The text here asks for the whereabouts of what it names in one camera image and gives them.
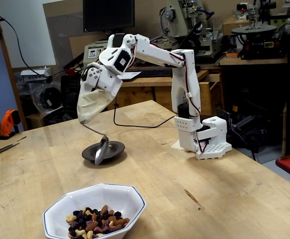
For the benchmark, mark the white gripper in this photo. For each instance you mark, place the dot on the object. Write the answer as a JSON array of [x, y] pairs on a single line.
[[104, 84]]

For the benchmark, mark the bent metal spoon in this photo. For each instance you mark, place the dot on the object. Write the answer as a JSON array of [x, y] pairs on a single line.
[[101, 152]]

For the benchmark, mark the mixed nuts and raisins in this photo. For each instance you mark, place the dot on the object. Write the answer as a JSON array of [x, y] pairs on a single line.
[[97, 224]]

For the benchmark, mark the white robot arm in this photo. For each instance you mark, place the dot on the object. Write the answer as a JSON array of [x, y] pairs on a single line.
[[185, 82]]

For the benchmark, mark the dark brown plate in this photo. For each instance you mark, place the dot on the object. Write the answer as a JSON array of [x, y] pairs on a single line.
[[115, 149]]

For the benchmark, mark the white octagonal bowl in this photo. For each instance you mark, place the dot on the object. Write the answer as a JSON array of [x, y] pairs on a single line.
[[100, 196]]

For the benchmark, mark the beige masking tape wrap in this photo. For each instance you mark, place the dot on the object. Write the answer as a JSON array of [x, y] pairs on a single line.
[[90, 107]]

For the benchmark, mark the white paper sheet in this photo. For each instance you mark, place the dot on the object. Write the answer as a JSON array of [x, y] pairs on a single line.
[[132, 75]]

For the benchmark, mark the black storage crate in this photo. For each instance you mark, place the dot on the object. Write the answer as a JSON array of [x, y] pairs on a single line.
[[69, 94]]

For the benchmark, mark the small red clamp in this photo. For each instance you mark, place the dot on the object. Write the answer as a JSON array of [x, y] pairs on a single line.
[[71, 72]]

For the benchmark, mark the beige machine control box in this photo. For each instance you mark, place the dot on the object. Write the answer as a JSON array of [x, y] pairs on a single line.
[[91, 52]]

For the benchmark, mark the wooden workbench desk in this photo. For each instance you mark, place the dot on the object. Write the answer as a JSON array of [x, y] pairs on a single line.
[[140, 94]]

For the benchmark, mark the clear plastic bag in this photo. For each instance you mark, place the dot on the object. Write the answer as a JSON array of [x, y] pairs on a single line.
[[50, 95]]

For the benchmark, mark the small white box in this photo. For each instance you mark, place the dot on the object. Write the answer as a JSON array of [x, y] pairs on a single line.
[[33, 73]]

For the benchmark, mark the black computer monitor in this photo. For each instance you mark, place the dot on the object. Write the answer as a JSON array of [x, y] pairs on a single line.
[[107, 15]]

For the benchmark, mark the large brown cardboard sheet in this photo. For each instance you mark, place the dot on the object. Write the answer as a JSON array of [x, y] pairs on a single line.
[[65, 25]]

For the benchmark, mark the white panel board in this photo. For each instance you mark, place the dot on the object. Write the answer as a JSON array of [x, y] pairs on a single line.
[[30, 30]]

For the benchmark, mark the beige tape paper patch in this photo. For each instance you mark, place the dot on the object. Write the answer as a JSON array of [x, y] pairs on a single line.
[[178, 146]]

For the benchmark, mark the orange black hand tool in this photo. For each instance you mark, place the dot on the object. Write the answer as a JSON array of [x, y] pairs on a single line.
[[9, 119]]

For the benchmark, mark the beige CNC milling machine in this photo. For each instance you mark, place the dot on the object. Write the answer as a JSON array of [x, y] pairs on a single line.
[[180, 15]]

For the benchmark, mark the robot controller circuit board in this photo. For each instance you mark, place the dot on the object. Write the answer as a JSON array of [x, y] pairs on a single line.
[[223, 115]]

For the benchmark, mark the brown cardboard box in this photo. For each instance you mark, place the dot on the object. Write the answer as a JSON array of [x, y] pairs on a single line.
[[231, 26]]

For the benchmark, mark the wooden side bench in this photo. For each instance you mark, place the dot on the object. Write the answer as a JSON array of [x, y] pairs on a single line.
[[254, 61]]

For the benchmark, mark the black scroll saw machine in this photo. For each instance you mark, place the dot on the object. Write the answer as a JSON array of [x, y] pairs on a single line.
[[259, 47]]

